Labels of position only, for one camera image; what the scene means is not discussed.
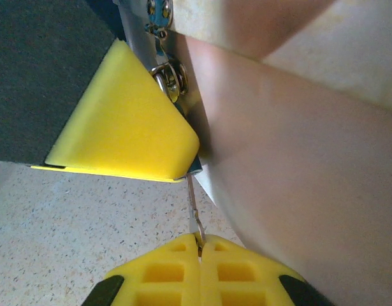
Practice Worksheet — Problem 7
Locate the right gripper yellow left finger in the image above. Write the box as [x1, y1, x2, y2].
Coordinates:
[83, 233, 202, 306]

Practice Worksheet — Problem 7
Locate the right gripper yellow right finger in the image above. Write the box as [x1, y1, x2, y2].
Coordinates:
[199, 234, 336, 306]

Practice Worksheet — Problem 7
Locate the small silver key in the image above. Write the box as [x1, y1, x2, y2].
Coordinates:
[184, 171, 207, 258]

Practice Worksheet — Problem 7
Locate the pink printed tin box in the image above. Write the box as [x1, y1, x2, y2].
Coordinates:
[119, 0, 392, 306]

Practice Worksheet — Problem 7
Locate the silver box hasp latch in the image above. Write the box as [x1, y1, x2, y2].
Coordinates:
[144, 0, 190, 105]

